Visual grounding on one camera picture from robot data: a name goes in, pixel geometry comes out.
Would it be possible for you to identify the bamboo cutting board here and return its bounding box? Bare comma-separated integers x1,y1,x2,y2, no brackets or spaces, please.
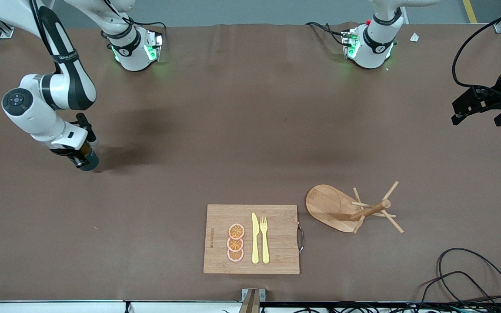
203,204,305,275

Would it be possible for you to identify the yellow plastic knife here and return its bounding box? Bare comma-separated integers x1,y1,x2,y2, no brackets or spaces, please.
251,213,260,264

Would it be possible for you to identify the black arm base cable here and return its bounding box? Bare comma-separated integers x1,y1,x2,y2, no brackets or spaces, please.
105,0,167,48
306,22,347,46

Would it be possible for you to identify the yellow plastic fork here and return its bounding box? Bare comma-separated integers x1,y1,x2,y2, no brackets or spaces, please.
260,216,271,264

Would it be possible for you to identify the wooden mug tree stand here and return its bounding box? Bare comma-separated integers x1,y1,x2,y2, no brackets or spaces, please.
306,181,405,234

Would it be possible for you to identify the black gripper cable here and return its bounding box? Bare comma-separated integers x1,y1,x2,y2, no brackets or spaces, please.
452,0,501,94

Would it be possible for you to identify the black looped cable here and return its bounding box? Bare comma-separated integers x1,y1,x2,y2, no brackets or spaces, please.
437,247,501,305
418,271,497,313

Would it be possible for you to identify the brown table cover mat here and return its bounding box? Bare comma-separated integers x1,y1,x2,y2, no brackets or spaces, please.
0,23,501,303

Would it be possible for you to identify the aluminium profile with bracket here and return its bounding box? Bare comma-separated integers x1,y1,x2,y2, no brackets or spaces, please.
240,288,267,313

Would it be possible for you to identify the dark green ribbed mug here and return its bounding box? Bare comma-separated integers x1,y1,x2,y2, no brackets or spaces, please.
78,146,100,172

